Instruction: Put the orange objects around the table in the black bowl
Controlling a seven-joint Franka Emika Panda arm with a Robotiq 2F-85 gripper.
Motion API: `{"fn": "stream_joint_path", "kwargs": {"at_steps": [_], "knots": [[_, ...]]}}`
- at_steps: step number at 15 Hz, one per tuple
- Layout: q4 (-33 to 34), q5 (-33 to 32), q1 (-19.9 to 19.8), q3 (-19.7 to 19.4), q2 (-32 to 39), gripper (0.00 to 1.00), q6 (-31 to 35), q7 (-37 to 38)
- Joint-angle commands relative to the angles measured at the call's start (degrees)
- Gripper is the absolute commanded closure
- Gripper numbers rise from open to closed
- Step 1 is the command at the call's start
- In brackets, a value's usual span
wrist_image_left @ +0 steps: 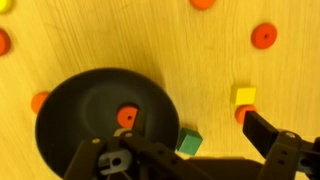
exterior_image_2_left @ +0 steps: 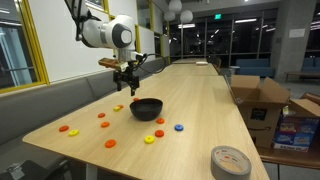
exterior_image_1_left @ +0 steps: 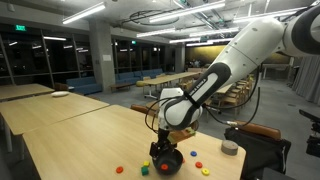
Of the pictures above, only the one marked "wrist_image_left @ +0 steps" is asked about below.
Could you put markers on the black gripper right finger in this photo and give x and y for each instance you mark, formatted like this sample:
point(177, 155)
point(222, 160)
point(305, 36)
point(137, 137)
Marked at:
point(263, 133)

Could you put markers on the green wooden cube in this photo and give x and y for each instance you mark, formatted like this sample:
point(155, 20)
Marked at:
point(188, 138)

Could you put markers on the yellow wooden cube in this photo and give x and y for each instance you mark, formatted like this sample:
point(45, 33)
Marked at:
point(245, 95)

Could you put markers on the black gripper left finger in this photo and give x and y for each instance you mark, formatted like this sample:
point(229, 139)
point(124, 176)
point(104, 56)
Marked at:
point(140, 120)

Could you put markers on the black bowl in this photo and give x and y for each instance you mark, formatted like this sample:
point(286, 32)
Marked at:
point(83, 110)

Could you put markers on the orange disc with hole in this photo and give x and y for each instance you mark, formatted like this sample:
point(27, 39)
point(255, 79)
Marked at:
point(125, 115)
point(38, 101)
point(240, 113)
point(202, 3)
point(260, 40)
point(4, 41)

